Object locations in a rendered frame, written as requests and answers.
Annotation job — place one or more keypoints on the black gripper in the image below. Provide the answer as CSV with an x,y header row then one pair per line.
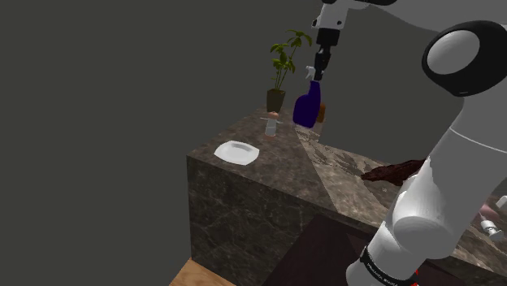
x,y
327,38

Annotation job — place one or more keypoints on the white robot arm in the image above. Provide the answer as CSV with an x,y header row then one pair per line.
x,y
431,198

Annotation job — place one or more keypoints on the blue spray bottle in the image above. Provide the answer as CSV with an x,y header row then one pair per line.
x,y
307,107

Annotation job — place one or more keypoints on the clear bottle with brown cap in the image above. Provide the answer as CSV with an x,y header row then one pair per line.
x,y
321,113

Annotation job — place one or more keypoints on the green potted plant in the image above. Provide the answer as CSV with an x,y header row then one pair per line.
x,y
276,100

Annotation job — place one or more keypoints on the white plate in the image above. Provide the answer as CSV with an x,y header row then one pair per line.
x,y
236,152

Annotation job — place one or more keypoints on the dark red-brown cloth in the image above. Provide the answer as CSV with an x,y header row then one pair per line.
x,y
390,172

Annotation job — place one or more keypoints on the pink round object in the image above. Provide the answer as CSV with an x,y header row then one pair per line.
x,y
490,213

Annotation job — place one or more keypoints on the white pump bottle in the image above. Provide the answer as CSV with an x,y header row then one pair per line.
x,y
491,229

